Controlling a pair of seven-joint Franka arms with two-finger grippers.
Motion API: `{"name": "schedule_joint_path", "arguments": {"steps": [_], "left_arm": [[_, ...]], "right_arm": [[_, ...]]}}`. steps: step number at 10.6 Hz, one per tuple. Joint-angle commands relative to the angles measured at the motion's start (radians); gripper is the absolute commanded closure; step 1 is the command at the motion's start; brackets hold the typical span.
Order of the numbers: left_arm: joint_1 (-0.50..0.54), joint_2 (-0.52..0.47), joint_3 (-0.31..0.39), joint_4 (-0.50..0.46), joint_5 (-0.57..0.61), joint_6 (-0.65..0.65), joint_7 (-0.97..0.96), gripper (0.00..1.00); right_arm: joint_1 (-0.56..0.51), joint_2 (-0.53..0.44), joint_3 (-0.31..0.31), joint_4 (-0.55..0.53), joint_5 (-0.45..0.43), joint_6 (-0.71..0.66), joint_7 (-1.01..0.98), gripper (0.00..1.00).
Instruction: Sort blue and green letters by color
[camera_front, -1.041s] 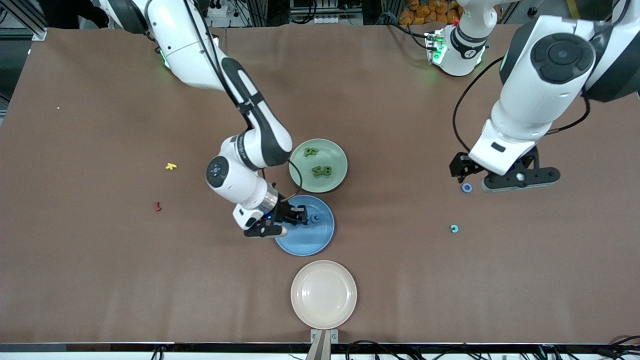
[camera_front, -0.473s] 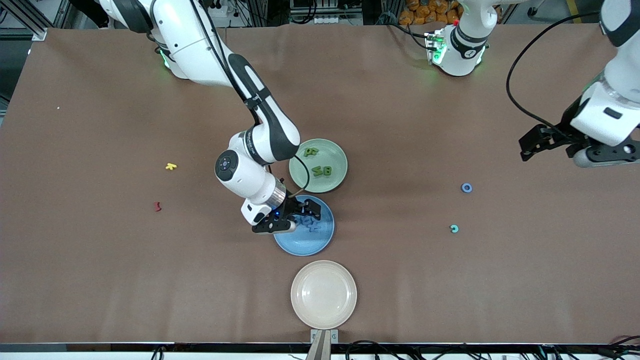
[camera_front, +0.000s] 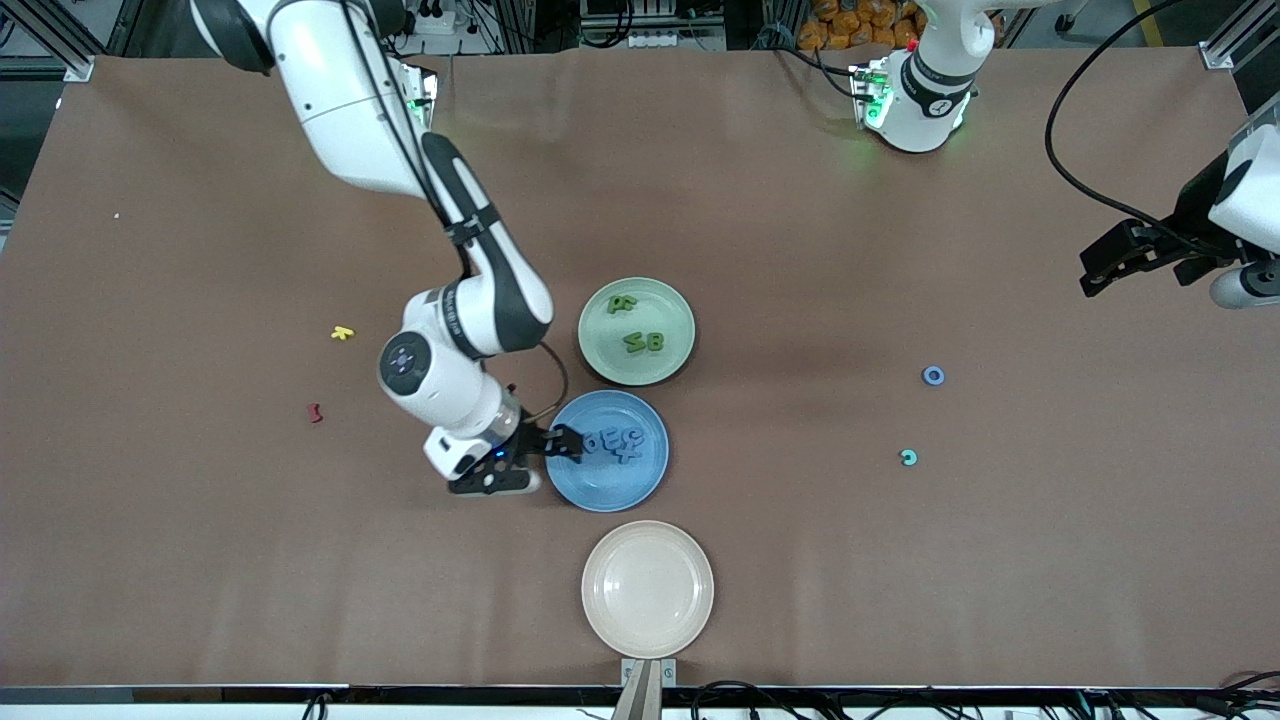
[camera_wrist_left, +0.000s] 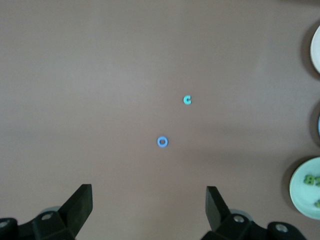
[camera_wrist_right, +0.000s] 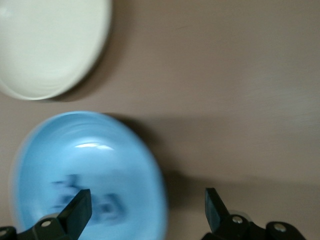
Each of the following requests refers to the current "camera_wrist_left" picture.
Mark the blue letter O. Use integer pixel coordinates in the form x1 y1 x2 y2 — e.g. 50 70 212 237
156 136 170 149

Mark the green letter B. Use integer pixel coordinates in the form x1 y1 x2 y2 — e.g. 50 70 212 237
303 174 316 187

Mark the beige plate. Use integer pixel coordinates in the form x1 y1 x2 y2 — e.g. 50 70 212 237
309 24 320 75

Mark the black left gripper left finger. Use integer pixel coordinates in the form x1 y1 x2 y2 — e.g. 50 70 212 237
0 183 94 240

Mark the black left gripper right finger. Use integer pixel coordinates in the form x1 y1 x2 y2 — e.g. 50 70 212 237
199 185 307 240

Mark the green plate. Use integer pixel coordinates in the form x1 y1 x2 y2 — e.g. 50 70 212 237
289 156 320 221

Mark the brown table cover sheet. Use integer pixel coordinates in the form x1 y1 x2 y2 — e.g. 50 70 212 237
0 0 320 240

